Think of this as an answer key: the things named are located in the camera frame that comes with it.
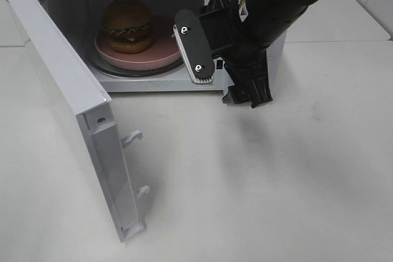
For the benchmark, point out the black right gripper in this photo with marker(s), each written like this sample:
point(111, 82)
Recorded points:
point(245, 60)

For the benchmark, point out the pink round plate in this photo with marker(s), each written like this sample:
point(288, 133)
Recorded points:
point(153, 51)

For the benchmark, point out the burger with lettuce and tomato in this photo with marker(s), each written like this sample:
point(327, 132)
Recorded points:
point(127, 26)

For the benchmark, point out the white microwave door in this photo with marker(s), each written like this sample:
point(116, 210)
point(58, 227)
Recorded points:
point(83, 111)

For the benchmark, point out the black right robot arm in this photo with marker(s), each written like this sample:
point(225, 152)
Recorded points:
point(266, 20)

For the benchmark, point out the glass microwave turntable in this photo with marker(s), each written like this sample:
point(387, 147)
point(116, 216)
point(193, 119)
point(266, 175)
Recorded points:
point(100, 64)

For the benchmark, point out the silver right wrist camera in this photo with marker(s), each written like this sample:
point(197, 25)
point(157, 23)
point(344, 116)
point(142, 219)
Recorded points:
point(194, 47)

